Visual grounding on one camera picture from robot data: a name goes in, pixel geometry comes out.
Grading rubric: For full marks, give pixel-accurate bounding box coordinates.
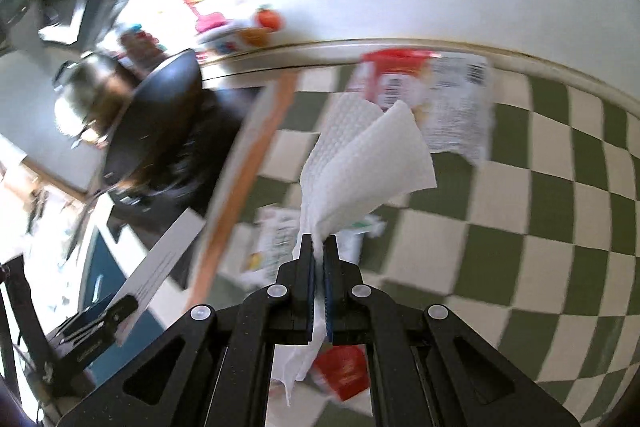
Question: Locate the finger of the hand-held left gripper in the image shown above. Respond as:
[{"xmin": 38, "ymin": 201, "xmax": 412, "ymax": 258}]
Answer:
[{"xmin": 47, "ymin": 294, "xmax": 140, "ymax": 348}]

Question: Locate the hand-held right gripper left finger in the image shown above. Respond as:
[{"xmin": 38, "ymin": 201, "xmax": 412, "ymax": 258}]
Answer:
[{"xmin": 56, "ymin": 233, "xmax": 316, "ymax": 427}]

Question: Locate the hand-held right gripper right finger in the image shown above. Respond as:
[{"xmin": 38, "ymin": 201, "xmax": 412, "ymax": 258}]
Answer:
[{"xmin": 323, "ymin": 236, "xmax": 592, "ymax": 427}]

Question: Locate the white paper card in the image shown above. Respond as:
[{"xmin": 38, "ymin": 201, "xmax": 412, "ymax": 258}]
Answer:
[{"xmin": 107, "ymin": 207, "xmax": 207, "ymax": 349}]

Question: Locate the white paper towel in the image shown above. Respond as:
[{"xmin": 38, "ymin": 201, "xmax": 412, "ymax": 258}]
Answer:
[{"xmin": 270, "ymin": 94, "xmax": 437, "ymax": 408}]

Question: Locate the red and white snack packet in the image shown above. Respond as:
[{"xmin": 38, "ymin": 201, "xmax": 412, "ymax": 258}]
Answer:
[{"xmin": 347, "ymin": 48, "xmax": 497, "ymax": 166}]

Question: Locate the blue cabinet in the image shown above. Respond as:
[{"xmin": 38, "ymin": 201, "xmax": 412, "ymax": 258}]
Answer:
[{"xmin": 77, "ymin": 227, "xmax": 168, "ymax": 360}]

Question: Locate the crumpled printed white wrapper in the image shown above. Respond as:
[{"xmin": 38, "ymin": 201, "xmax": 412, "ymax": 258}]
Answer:
[{"xmin": 239, "ymin": 204, "xmax": 387, "ymax": 290}]

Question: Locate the black metal stand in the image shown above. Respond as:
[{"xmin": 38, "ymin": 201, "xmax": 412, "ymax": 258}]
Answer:
[{"xmin": 0, "ymin": 256, "xmax": 47, "ymax": 404}]

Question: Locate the black stove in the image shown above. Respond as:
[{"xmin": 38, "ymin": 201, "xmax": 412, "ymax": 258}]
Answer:
[{"xmin": 90, "ymin": 87, "xmax": 262, "ymax": 239}]

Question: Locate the black wok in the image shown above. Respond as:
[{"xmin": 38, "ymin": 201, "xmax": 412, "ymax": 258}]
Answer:
[{"xmin": 101, "ymin": 48, "xmax": 204, "ymax": 198}]

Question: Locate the green checkered tablecloth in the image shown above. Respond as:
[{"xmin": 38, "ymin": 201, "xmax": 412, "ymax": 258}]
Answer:
[{"xmin": 200, "ymin": 61, "xmax": 640, "ymax": 427}]

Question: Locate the steel pot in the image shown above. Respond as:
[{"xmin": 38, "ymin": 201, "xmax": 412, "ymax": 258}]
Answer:
[{"xmin": 52, "ymin": 51, "xmax": 137, "ymax": 144}]

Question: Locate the orange round item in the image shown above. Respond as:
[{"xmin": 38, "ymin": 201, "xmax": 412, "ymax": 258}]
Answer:
[{"xmin": 254, "ymin": 7, "xmax": 285, "ymax": 34}]

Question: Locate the pink plastic item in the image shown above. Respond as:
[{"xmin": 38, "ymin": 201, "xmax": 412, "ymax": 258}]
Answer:
[{"xmin": 175, "ymin": 0, "xmax": 227, "ymax": 34}]

